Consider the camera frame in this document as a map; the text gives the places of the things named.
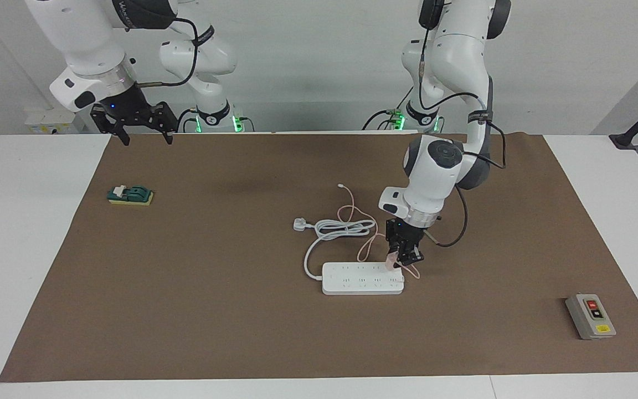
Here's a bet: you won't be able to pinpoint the pink charging cable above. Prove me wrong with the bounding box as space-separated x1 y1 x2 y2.
337 183 421 279

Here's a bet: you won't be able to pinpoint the white power strip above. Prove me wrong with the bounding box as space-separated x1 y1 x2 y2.
321 262 405 295

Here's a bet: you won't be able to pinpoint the green circuit board module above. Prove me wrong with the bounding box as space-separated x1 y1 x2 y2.
107 185 155 207

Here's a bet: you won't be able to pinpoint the brown table mat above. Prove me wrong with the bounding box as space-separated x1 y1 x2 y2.
0 133 638 383

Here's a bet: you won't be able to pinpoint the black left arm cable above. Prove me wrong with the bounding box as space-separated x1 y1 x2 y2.
419 0 505 247

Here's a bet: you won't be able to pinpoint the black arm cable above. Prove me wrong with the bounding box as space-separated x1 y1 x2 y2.
131 17 214 134
419 0 505 247

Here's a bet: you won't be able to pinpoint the white wall socket box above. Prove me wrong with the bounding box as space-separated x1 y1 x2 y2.
24 107 79 135

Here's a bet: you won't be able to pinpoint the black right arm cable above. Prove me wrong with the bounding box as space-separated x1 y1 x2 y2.
131 17 214 134

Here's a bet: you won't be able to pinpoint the white power cord with plug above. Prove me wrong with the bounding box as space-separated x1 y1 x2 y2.
294 218 378 280

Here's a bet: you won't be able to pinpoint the black base cables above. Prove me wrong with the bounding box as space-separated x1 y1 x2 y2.
363 83 415 131

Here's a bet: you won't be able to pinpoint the grey on-off switch box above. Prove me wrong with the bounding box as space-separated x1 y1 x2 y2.
565 294 617 340

